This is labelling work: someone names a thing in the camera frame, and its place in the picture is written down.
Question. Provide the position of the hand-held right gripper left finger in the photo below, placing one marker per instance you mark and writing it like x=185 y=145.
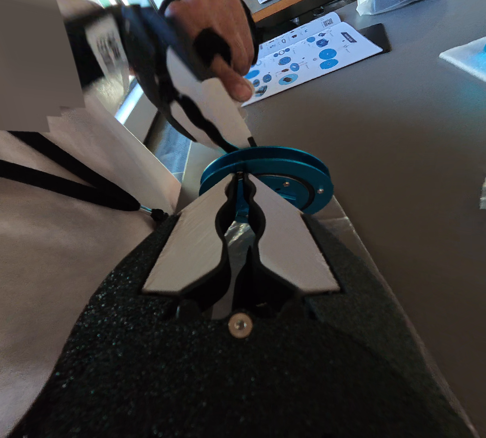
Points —
x=186 y=255

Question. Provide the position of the white foam sheet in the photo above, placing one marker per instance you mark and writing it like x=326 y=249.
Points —
x=467 y=58

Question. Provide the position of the person's left hand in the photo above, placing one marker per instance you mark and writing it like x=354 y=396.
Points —
x=212 y=13

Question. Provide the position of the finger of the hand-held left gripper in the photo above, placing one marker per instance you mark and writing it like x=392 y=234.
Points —
x=186 y=119
x=216 y=104

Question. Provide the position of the black pad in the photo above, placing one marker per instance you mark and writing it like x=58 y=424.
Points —
x=376 y=37

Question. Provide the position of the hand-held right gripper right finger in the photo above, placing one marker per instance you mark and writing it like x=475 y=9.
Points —
x=292 y=255

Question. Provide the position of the white instruction booklet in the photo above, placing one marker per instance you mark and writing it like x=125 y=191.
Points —
x=322 y=54

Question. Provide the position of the blue metal turntable disc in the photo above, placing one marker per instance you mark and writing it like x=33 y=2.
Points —
x=288 y=159

